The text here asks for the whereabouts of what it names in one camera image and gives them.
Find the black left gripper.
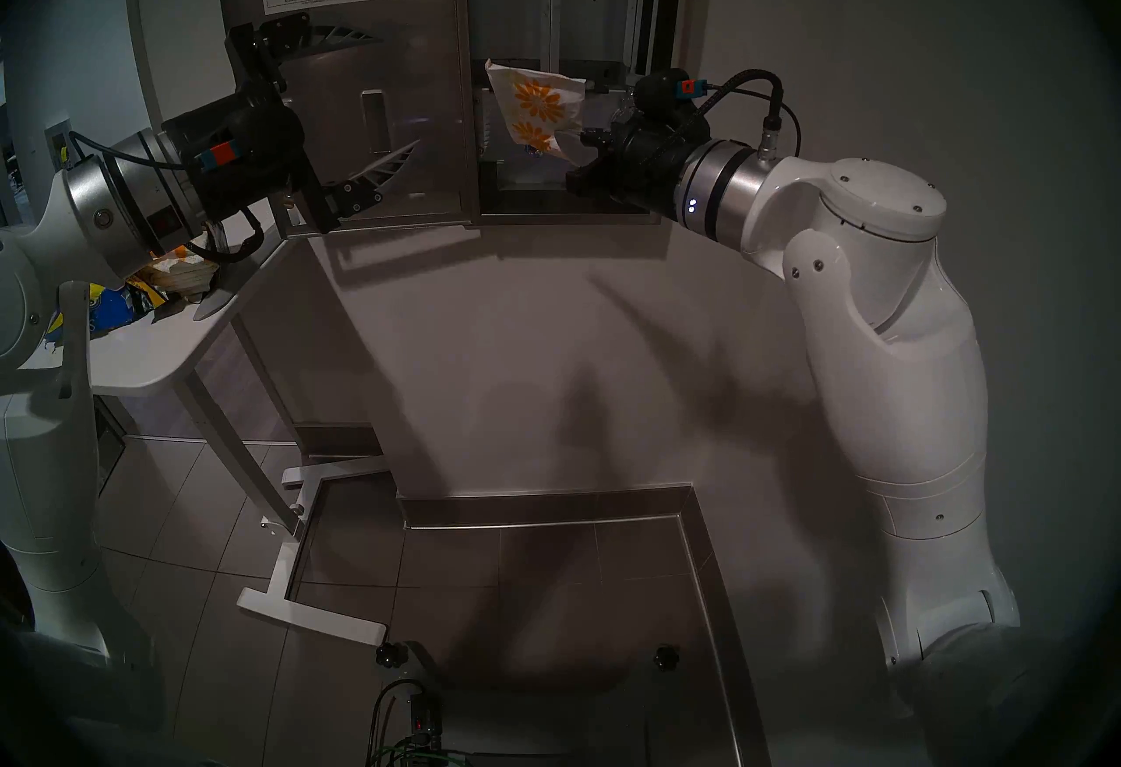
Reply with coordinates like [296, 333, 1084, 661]
[197, 12, 421, 236]

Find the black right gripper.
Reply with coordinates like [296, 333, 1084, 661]
[563, 111, 715, 216]

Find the stainless steel wall dispenser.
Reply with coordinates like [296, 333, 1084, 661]
[215, 0, 481, 239]

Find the orange floral pad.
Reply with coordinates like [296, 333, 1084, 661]
[484, 59, 586, 166]

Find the dark robot base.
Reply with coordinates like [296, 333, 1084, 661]
[407, 641, 702, 767]

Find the orange floral pad package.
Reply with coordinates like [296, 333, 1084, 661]
[140, 244, 220, 298]

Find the blue yellow pad package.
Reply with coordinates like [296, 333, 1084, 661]
[48, 284, 167, 341]

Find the white table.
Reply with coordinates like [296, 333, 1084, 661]
[48, 187, 389, 648]

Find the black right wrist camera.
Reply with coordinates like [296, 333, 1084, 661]
[632, 69, 712, 118]

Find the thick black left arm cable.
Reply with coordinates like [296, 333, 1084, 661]
[184, 205, 265, 264]

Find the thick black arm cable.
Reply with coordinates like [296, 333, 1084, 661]
[184, 205, 265, 264]
[705, 69, 785, 162]

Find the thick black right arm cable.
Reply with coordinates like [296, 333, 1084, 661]
[705, 69, 785, 162]

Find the thin black left camera cable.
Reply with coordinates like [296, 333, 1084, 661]
[68, 130, 189, 171]

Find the green black cable bundle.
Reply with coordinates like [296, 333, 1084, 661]
[366, 678, 474, 767]

